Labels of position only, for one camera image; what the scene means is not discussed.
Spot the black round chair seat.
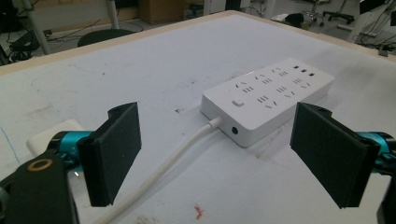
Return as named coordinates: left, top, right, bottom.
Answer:
left=77, top=28, right=136, bottom=48

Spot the grey metal stand leg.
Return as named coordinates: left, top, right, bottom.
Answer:
left=21, top=0, right=52, bottom=56
left=106, top=0, right=121, bottom=30

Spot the black office chair base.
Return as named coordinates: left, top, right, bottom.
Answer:
left=322, top=10, right=356, bottom=25

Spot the black bag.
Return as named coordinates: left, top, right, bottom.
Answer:
left=284, top=12, right=305, bottom=29

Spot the small red scrap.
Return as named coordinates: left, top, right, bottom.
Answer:
left=193, top=204, right=205, bottom=221

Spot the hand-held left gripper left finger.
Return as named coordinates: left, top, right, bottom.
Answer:
left=77, top=102, right=143, bottom=208

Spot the brown cardboard box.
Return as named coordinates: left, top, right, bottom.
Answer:
left=138, top=0, right=186, bottom=25

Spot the white power strip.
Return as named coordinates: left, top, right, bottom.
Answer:
left=200, top=57, right=336, bottom=148

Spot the white power strip cable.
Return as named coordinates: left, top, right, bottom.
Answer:
left=92, top=116, right=224, bottom=224

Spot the white charger adapter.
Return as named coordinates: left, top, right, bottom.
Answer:
left=26, top=119, right=92, bottom=159

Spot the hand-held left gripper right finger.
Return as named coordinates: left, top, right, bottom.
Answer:
left=289, top=102, right=381, bottom=209

